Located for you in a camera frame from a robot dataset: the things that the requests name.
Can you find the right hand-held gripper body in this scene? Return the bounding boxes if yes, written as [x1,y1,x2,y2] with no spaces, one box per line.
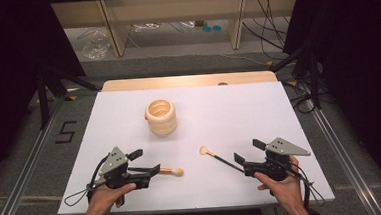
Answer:
[241,134,313,184]

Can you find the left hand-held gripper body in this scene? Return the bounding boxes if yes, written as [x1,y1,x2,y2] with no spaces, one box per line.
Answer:
[96,144,151,192]

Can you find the small-headed makeup brush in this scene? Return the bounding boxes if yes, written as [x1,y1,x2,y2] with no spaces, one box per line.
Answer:
[198,142,246,177]

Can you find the large-headed makeup brush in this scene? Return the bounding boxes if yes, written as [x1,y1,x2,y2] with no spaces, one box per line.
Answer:
[158,166,185,180]

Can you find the ringed wooden brush holder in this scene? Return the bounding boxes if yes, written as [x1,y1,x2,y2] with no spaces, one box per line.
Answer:
[143,97,179,137]

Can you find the person's left hand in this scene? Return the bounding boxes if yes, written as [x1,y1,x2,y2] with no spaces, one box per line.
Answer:
[86,182,140,215]

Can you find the person's right hand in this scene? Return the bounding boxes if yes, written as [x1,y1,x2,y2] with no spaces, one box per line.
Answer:
[252,154,305,215]

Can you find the white board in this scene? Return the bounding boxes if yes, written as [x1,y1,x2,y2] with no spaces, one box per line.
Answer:
[49,77,336,215]

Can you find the black metal stand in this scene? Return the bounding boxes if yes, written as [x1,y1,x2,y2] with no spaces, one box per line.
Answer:
[35,63,102,131]
[268,41,324,113]

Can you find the clear plastic bag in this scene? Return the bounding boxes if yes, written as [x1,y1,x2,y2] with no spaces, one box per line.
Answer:
[80,27,113,62]

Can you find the black curtain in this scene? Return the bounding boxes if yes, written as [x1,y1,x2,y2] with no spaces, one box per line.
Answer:
[279,0,381,212]
[0,0,93,192]

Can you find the blue rings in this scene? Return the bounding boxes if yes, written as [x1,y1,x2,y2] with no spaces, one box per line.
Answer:
[201,23,224,34]

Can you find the wooden shelf unit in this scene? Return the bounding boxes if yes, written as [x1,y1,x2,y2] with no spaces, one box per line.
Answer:
[51,0,303,63]

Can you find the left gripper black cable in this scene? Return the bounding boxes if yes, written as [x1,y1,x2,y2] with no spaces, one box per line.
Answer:
[60,155,113,208]

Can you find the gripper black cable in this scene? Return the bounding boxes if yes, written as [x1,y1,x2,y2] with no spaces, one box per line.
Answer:
[60,155,113,208]
[271,156,327,214]

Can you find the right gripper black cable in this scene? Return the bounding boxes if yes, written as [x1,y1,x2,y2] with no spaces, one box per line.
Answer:
[271,156,327,214]

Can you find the black floor cables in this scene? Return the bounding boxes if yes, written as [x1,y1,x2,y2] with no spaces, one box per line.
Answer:
[283,77,333,116]

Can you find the metal floor rail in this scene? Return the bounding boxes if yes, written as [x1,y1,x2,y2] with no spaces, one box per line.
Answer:
[0,100,70,215]
[297,75,381,215]

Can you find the hanging black cables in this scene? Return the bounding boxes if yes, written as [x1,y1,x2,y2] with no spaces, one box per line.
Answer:
[240,0,294,64]

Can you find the white cord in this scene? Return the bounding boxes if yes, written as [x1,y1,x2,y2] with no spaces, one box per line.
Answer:
[132,21,161,33]

